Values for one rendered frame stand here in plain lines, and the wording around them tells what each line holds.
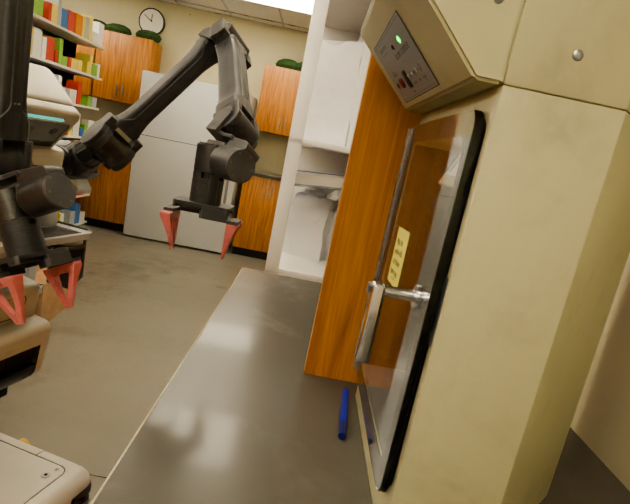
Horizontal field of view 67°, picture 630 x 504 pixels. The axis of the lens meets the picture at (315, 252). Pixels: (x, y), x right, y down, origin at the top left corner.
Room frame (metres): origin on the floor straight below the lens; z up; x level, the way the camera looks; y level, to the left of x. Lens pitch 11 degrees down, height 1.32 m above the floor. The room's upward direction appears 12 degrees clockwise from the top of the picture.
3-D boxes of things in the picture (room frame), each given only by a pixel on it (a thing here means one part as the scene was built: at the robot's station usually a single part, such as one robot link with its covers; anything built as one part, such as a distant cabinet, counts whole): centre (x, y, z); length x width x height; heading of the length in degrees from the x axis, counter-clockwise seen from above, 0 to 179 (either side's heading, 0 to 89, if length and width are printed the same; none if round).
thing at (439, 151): (0.59, -0.11, 1.19); 0.30 x 0.01 x 0.40; 2
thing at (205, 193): (0.88, 0.22, 1.21); 0.10 x 0.07 x 0.07; 92
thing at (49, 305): (2.80, 1.68, 0.14); 0.41 x 0.32 x 0.28; 8
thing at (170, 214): (0.88, 0.25, 1.14); 0.07 x 0.07 x 0.09; 2
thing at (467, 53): (0.59, -0.06, 1.46); 0.32 x 0.11 x 0.10; 2
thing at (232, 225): (0.88, 0.18, 1.14); 0.07 x 0.07 x 0.09; 2
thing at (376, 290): (0.48, -0.09, 1.17); 0.05 x 0.03 x 0.10; 92
